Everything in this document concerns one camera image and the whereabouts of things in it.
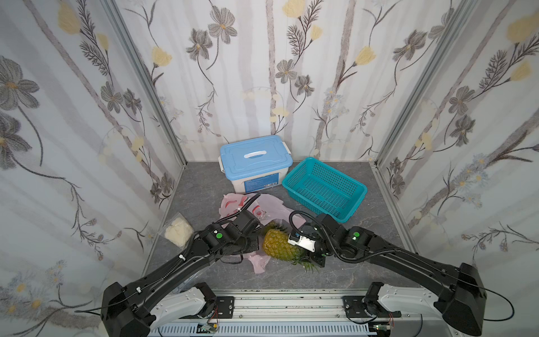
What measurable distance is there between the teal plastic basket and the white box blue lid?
9cm

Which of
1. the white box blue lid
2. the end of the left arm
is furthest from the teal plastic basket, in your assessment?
the end of the left arm

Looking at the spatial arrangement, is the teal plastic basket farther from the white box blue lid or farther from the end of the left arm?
the end of the left arm

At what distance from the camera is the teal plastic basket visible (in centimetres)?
103

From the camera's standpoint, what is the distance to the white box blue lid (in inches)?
38.1
